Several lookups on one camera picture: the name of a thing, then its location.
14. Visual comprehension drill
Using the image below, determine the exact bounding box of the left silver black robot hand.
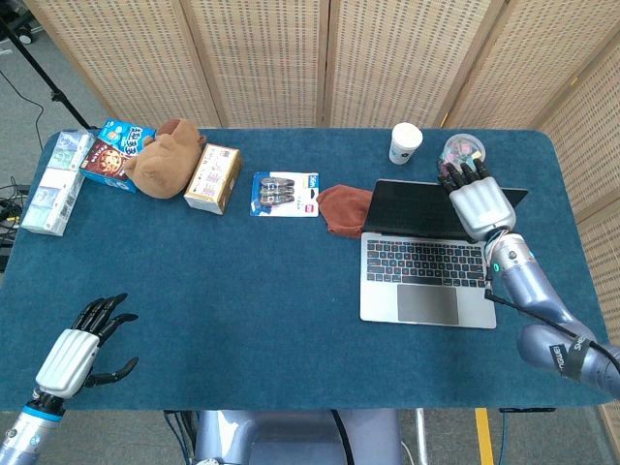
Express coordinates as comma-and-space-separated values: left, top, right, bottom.
34, 292, 140, 399

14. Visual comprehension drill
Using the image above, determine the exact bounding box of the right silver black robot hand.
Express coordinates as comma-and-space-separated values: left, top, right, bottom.
437, 157, 515, 242

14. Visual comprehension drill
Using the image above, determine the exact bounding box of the grey laptop computer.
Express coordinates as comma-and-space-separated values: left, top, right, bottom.
358, 178, 530, 331

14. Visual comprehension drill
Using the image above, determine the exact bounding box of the clear jar of coloured clips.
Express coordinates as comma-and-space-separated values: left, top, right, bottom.
438, 134, 487, 174

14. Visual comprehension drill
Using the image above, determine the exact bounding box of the white paper cup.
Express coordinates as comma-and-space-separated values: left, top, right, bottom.
387, 122, 423, 166

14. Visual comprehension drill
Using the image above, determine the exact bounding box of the orange cloth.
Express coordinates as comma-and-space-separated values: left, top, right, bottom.
317, 183, 375, 240

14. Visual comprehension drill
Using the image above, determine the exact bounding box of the white-blue tissue pack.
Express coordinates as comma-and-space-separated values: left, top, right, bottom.
19, 168, 86, 237
46, 130, 96, 173

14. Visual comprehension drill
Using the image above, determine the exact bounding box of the blue table mat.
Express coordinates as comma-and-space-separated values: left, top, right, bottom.
0, 127, 614, 414

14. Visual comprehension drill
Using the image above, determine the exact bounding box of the blue cookie box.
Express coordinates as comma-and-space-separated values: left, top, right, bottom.
78, 119, 159, 195

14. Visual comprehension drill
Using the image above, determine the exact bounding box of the brown plush toy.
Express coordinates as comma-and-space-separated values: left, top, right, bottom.
123, 118, 207, 201

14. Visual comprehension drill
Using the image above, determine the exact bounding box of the white and gold tissue box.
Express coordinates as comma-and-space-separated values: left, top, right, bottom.
183, 142, 243, 216

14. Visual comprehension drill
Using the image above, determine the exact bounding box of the white metal table leg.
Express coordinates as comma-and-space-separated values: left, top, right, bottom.
414, 409, 430, 465

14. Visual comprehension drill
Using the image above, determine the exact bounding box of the blue-grey robot torso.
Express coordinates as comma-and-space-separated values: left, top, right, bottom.
193, 409, 406, 465

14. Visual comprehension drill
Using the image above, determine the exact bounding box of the wicker folding screen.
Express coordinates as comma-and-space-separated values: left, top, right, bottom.
23, 0, 620, 465

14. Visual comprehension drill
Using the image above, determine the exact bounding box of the black tripod stand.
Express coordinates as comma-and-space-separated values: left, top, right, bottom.
0, 0, 93, 131

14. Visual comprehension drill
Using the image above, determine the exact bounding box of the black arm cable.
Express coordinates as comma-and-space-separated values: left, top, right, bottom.
483, 289, 620, 373

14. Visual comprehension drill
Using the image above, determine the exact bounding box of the floor cable bundle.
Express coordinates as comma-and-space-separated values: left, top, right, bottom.
0, 176, 31, 246

